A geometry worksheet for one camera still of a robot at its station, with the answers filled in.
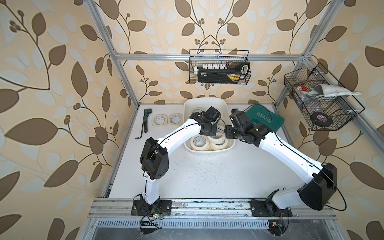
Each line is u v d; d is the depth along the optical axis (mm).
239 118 589
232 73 830
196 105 1105
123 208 755
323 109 740
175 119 1116
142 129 1050
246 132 571
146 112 1155
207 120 610
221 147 886
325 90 627
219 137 819
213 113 667
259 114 1081
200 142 975
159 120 1118
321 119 719
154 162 482
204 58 912
